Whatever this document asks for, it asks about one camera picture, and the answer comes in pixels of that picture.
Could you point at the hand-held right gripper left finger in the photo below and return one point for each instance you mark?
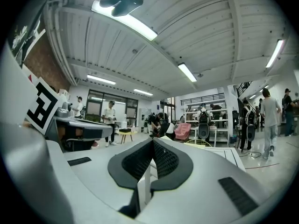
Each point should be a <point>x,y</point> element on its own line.
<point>93,183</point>

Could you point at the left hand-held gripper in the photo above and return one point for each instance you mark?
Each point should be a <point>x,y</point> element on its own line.
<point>39,106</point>

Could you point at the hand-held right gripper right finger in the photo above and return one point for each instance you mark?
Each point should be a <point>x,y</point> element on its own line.
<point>205,190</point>

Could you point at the small yellow side table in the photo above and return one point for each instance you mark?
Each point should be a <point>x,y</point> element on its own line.
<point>127,134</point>

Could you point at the white metal shelf rack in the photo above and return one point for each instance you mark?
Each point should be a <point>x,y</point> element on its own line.
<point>222,129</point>

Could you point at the pink armchair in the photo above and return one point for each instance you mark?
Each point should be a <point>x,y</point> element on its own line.
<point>182,130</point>

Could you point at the long ceiling tube lamp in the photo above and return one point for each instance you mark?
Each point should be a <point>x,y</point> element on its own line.
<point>187,72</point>
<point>143,92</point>
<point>101,79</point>
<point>130,22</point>
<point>275,53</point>

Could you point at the black metal staircase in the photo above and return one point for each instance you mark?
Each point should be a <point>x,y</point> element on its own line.
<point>244,87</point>

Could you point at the black head-worn camera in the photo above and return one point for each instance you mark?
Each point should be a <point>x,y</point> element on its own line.
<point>123,3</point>

